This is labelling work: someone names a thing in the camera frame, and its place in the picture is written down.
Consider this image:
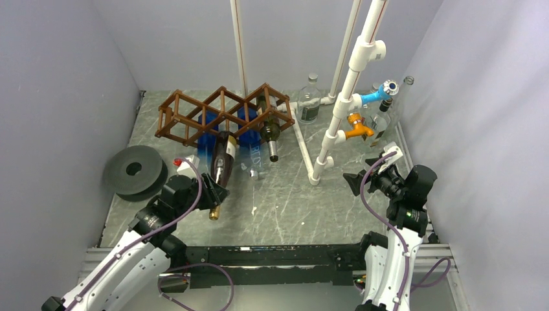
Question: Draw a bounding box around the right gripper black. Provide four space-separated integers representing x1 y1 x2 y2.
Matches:
343 157 407 199

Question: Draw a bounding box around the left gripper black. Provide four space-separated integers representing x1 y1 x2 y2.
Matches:
174 171 229 220

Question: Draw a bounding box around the dark bottle gold cap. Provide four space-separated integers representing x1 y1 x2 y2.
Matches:
208 130 238 222

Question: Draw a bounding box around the clear bottle black cap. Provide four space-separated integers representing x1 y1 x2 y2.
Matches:
364 98 393 150

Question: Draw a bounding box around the tall clear wine bottle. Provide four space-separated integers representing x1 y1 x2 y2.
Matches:
387 75 415 133

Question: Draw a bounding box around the green wine bottle silver cap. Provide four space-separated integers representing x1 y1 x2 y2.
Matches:
256 94 281 162

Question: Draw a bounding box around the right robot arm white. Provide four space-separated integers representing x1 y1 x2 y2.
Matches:
197 151 437 310

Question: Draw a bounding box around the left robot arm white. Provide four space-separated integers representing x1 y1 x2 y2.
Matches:
41 174 229 310

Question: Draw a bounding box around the blue square bottle left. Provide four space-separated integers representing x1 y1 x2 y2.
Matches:
197 111 219 165

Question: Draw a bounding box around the blue square bottle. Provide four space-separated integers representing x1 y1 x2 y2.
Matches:
197 111 219 165
239 130 263 181

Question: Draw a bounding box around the blue square bottle right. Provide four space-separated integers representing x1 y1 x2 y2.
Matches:
239 130 263 181

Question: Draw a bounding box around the brown wooden wine rack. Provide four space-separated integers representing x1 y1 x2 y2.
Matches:
155 83 295 148

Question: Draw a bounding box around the standing clear flask bottle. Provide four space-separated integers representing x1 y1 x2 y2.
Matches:
297 73 322 124

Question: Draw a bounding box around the orange pipe tap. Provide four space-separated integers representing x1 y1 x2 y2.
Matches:
344 112 374 139

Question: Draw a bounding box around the grey foam disc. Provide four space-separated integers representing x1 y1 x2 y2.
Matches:
102 145 168 202

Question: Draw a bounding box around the blue pipe valve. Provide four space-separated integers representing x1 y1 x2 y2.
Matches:
361 80 399 107

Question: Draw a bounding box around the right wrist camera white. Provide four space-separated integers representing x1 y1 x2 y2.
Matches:
381 142 404 170

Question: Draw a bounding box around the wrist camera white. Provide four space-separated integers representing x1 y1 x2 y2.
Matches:
381 142 404 170
173 155 199 178

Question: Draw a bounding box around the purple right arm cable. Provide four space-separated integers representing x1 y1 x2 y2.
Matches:
359 150 452 311

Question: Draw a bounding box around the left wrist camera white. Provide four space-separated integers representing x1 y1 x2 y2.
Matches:
173 155 199 178

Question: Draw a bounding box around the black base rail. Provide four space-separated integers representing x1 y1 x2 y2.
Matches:
161 242 367 289

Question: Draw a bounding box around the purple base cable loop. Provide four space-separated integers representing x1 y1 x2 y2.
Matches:
157 262 236 311

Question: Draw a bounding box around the white PVC pipe frame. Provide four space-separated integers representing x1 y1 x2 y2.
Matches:
229 0 389 186

